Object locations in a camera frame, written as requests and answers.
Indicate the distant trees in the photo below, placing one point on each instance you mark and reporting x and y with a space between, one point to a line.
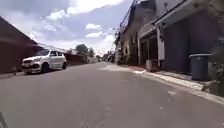
82 49

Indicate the grey asphalt road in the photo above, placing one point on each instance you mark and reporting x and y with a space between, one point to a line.
100 96

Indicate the pale concrete kerb strip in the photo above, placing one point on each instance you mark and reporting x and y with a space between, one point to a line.
176 80

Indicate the white car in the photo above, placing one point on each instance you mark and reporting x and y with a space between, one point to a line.
44 61

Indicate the row of houses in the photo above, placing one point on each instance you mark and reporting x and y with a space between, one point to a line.
173 33

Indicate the blue waste bin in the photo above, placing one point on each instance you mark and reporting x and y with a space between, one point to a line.
199 66

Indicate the dark red building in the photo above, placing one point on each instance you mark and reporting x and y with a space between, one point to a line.
13 53

